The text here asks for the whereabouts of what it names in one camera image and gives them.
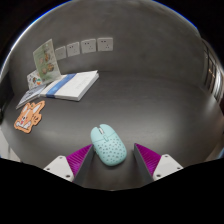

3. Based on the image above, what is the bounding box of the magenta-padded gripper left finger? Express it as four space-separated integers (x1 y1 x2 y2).
43 143 97 188

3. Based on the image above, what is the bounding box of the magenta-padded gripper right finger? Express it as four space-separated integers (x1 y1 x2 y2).
133 142 185 186

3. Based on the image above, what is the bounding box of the mint green perforated computer mouse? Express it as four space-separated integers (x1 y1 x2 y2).
90 123 128 167

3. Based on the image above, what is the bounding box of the orange corgi-shaped mouse pad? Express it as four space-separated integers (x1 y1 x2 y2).
13 100 46 134

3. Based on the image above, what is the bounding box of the white book with blue band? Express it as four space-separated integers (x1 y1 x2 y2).
39 69 100 102

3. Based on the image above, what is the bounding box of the white card with colourful stickers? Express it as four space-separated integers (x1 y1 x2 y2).
26 69 44 90

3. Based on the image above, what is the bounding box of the black-framed glass door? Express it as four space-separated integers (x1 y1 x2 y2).
200 38 224 104

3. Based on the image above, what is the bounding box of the green menu in acrylic stand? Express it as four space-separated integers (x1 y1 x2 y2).
32 38 63 85

